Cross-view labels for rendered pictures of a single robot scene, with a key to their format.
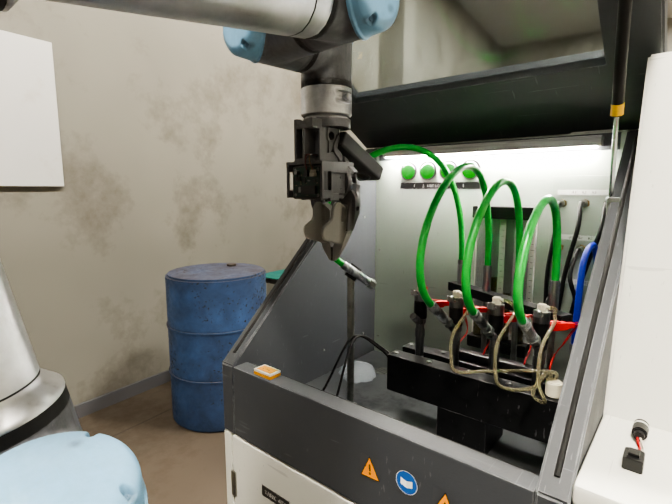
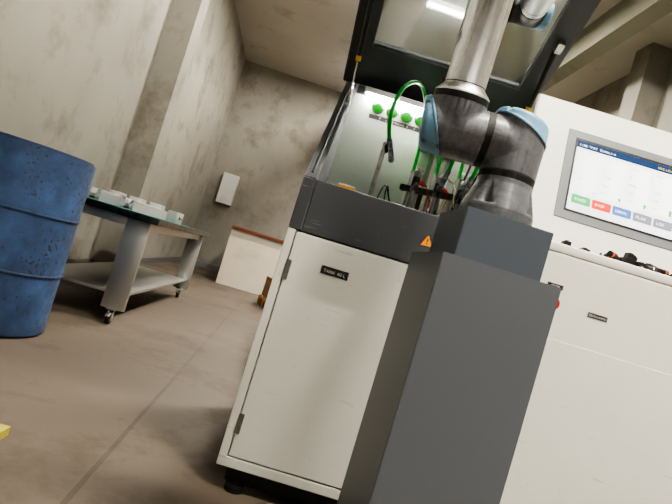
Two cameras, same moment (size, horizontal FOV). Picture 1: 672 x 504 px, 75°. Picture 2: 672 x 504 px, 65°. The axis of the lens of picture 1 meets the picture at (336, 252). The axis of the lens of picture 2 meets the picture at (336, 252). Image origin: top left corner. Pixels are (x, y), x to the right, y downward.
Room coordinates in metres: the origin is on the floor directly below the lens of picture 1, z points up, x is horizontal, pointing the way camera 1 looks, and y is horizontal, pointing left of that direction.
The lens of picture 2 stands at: (-0.37, 1.13, 0.71)
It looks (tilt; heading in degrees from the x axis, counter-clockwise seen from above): 2 degrees up; 320
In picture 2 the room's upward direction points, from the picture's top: 17 degrees clockwise
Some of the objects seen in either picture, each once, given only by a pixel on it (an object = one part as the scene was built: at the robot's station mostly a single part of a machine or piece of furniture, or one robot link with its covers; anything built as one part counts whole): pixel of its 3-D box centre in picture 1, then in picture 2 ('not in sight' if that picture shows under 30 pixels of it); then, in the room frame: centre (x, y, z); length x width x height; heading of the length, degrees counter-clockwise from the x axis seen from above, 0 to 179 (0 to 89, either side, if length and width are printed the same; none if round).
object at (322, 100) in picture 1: (328, 105); not in sight; (0.67, 0.01, 1.45); 0.08 x 0.08 x 0.05
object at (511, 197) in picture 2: not in sight; (499, 199); (0.28, 0.20, 0.95); 0.15 x 0.15 x 0.10
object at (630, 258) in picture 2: not in sight; (638, 263); (0.32, -0.65, 1.01); 0.23 x 0.11 x 0.06; 50
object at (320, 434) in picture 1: (351, 450); (408, 235); (0.72, -0.03, 0.87); 0.62 x 0.04 x 0.16; 50
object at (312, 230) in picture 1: (318, 231); not in sight; (0.68, 0.03, 1.27); 0.06 x 0.03 x 0.09; 140
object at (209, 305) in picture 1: (219, 340); (6, 230); (2.52, 0.70, 0.44); 0.58 x 0.58 x 0.87
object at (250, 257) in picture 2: not in sight; (254, 260); (7.65, -3.81, 0.45); 2.57 x 0.82 x 0.91; 146
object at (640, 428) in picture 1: (637, 443); not in sight; (0.55, -0.41, 0.99); 0.12 x 0.02 x 0.02; 141
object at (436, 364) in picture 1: (471, 402); not in sight; (0.83, -0.27, 0.91); 0.34 x 0.10 x 0.15; 50
